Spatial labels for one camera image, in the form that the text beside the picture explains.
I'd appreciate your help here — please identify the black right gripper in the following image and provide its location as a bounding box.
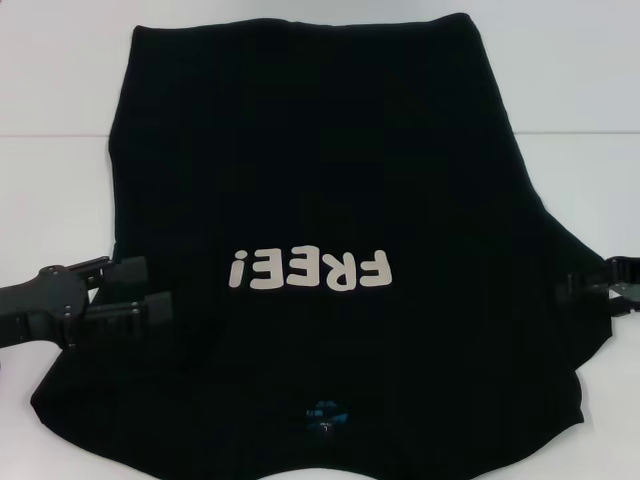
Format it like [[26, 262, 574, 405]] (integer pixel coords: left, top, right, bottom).
[[556, 253, 640, 317]]

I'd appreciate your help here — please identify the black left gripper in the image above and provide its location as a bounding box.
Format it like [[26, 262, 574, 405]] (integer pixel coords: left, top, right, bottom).
[[0, 254, 175, 350]]

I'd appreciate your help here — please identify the black shirt with FREE print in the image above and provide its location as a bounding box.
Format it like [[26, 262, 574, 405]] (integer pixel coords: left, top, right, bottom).
[[29, 12, 609, 480]]

